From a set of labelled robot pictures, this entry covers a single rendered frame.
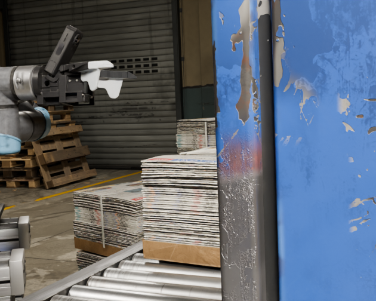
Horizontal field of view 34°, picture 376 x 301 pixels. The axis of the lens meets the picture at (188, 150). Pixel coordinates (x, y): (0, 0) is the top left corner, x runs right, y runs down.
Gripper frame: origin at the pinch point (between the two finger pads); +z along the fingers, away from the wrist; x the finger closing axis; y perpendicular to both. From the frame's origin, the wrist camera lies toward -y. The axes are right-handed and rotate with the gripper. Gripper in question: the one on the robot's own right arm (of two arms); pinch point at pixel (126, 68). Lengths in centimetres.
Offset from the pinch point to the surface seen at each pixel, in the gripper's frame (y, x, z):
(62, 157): -7, -674, -322
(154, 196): 27.4, -10.9, 2.7
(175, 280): 44.5, -2.4, 9.6
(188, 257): 40.6, -9.2, 11.0
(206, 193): 26.6, -7.0, 15.6
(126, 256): 41.7, -17.1, -5.9
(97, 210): 35, -90, -42
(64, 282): 44.6, 3.5, -12.5
